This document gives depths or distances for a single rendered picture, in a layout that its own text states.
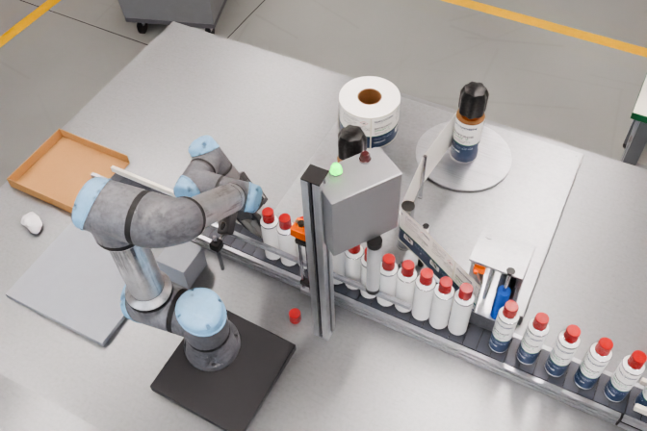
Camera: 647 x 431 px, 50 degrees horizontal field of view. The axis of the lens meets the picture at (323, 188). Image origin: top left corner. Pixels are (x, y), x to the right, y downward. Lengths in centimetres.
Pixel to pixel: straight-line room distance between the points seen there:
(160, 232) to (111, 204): 11
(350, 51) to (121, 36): 139
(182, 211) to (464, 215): 101
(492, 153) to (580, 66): 191
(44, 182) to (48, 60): 199
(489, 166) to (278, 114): 77
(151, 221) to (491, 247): 84
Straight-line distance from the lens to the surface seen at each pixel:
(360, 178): 144
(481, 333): 194
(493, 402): 192
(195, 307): 175
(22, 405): 206
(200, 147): 185
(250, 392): 188
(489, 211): 218
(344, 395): 189
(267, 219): 189
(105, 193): 145
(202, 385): 191
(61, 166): 252
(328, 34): 421
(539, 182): 229
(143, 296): 173
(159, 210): 141
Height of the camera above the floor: 257
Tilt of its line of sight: 50 degrees down
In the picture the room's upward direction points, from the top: 3 degrees counter-clockwise
